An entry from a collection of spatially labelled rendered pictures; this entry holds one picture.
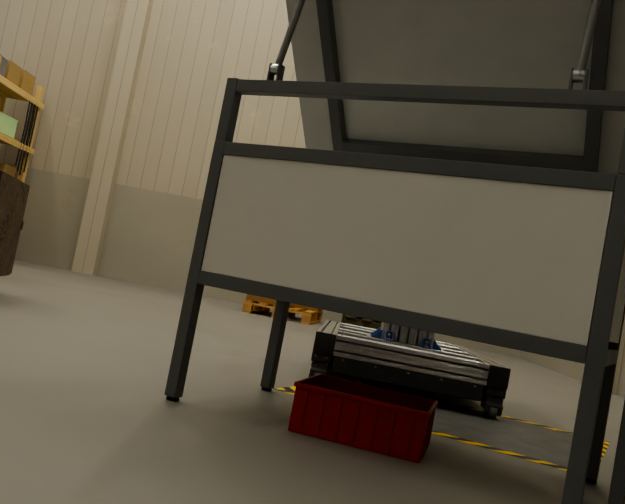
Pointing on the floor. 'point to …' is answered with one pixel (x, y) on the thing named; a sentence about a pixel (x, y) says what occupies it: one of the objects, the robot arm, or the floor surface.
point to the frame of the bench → (593, 359)
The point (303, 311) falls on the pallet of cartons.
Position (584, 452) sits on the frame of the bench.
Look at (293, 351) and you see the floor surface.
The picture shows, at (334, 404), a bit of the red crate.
